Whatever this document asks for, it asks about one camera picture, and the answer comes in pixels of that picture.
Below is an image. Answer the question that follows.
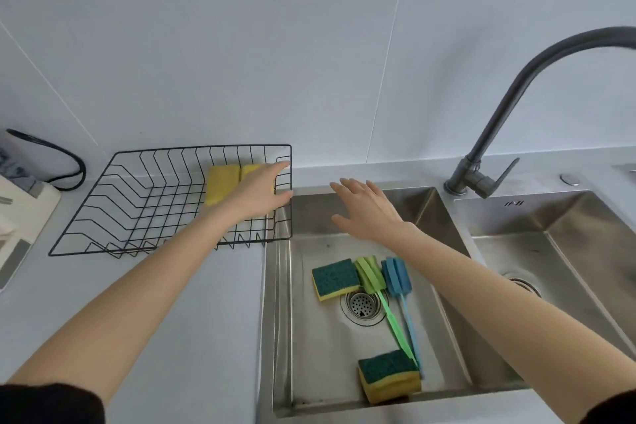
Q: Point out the person's black right sleeve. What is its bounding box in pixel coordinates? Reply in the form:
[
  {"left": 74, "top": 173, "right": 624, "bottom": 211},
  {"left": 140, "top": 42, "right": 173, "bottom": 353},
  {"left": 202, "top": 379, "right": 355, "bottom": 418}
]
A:
[{"left": 578, "top": 388, "right": 636, "bottom": 424}]

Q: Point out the black wire dish rack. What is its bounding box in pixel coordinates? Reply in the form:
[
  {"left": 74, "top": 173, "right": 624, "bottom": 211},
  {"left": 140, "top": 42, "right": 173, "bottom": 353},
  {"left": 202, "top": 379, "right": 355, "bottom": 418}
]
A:
[{"left": 48, "top": 144, "right": 293, "bottom": 259}]

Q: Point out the green sponge bottle brush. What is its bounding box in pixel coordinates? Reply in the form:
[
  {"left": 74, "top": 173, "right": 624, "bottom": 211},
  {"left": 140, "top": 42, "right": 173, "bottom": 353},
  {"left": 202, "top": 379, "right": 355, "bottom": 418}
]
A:
[{"left": 354, "top": 256, "right": 419, "bottom": 369}]

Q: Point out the white kitchen appliance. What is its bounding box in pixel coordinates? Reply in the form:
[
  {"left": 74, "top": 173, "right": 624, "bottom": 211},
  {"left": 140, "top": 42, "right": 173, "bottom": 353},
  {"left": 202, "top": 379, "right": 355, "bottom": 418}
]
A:
[{"left": 0, "top": 173, "right": 62, "bottom": 291}]

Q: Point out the black cable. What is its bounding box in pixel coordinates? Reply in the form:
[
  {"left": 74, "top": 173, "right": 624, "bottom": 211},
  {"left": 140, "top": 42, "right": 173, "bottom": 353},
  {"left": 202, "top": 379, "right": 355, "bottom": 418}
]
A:
[{"left": 6, "top": 129, "right": 87, "bottom": 192}]

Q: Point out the person's right forearm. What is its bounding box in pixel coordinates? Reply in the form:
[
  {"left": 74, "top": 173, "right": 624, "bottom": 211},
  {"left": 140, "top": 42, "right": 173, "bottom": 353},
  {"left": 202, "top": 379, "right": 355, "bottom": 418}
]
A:
[{"left": 393, "top": 222, "right": 636, "bottom": 422}]

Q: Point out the dark grey curved faucet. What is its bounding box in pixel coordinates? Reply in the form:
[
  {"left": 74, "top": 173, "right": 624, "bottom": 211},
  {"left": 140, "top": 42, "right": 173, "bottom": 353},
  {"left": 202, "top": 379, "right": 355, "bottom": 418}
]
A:
[{"left": 444, "top": 26, "right": 636, "bottom": 200}]

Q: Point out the blue sponge bottle brush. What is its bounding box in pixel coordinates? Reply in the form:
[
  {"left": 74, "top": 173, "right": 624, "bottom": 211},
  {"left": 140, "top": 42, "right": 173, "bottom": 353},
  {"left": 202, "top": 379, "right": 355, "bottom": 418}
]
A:
[{"left": 381, "top": 256, "right": 426, "bottom": 380}]

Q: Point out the person's black sleeve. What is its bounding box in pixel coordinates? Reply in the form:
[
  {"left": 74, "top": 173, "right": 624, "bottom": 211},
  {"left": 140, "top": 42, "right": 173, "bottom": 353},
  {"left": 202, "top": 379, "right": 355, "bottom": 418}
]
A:
[
  {"left": 0, "top": 382, "right": 106, "bottom": 424},
  {"left": 578, "top": 388, "right": 636, "bottom": 424}
]

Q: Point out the stainless steel double sink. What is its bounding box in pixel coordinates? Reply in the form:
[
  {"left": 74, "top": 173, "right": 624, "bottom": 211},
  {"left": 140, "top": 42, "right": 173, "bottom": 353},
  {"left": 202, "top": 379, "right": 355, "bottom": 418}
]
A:
[{"left": 256, "top": 184, "right": 636, "bottom": 419}]

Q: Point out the person's black left sleeve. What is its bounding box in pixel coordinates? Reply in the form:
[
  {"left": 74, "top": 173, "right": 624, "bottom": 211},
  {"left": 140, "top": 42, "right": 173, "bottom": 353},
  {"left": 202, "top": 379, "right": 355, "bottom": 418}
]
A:
[{"left": 0, "top": 382, "right": 106, "bottom": 424}]

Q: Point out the green and yellow scrub sponge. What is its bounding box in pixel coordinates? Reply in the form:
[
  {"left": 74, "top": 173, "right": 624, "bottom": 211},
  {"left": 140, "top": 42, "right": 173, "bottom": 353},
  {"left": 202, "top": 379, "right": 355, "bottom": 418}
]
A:
[
  {"left": 311, "top": 259, "right": 361, "bottom": 302},
  {"left": 357, "top": 349, "right": 423, "bottom": 405}
]

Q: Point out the round metal sink drain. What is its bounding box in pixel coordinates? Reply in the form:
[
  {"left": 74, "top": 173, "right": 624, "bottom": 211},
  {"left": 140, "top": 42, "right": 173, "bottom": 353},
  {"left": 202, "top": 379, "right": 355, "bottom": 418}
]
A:
[{"left": 501, "top": 272, "right": 543, "bottom": 299}]

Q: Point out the round metal drain strainer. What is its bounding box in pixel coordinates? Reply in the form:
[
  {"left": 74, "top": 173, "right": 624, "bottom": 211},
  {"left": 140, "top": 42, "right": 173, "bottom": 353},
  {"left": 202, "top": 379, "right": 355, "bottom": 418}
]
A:
[{"left": 340, "top": 289, "right": 388, "bottom": 327}]

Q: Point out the person's right hand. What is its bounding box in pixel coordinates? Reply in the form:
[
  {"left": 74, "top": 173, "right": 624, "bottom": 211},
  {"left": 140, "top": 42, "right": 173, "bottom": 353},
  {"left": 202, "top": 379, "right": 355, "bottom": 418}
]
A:
[{"left": 330, "top": 178, "right": 416, "bottom": 244}]

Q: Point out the person's left forearm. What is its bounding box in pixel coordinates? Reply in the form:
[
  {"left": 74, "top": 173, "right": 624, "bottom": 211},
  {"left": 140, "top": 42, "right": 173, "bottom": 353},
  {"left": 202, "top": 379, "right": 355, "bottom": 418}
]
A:
[{"left": 7, "top": 200, "right": 259, "bottom": 407}]

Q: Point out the blue patterned pouch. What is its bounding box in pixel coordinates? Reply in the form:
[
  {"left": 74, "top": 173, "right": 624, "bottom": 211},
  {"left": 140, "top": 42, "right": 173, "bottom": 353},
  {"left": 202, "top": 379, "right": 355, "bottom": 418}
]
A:
[{"left": 0, "top": 145, "right": 44, "bottom": 199}]

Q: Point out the person's left hand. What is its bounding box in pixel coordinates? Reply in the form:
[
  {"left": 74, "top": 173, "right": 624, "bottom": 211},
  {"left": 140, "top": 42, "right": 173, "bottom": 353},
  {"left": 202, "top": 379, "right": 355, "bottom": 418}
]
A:
[{"left": 221, "top": 161, "right": 294, "bottom": 222}]

